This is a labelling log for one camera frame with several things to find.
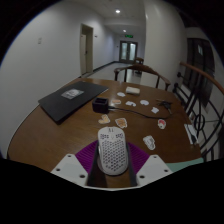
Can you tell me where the black cable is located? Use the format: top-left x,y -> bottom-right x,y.
107,105 -> 172,120

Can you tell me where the small black box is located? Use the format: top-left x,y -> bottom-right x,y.
92,96 -> 109,114

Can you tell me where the red and white sticker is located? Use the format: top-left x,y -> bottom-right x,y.
157,118 -> 167,130

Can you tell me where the white paper sheet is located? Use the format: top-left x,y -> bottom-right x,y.
184,123 -> 200,145

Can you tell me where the dark window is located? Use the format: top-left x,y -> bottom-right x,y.
185,37 -> 216,108

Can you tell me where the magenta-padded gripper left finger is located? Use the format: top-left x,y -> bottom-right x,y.
50,139 -> 108,188

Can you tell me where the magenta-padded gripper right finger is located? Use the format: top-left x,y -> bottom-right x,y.
126,142 -> 174,188

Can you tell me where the dark bunch of keys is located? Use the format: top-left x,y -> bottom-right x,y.
156,98 -> 174,114

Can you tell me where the glass double door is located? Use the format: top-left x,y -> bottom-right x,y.
119,40 -> 139,64

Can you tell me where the small wooden chair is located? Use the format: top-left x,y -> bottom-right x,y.
133,56 -> 145,66

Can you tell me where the black railing with wooden handrail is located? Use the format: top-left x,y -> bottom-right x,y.
173,60 -> 224,162

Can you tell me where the yellow cartoon sticker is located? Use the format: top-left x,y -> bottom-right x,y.
97,114 -> 111,125

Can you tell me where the large white cartoon sticker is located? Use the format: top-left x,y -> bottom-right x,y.
142,134 -> 157,151

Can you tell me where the black closed laptop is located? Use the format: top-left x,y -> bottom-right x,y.
37,80 -> 110,125

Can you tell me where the white perforated computer mouse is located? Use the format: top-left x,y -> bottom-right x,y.
97,126 -> 129,176

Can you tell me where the small white box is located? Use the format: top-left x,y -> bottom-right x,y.
125,86 -> 141,96

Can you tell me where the white side door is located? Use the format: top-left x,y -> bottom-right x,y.
79,23 -> 95,76

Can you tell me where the wooden armchair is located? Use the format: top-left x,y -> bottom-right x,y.
113,63 -> 172,91

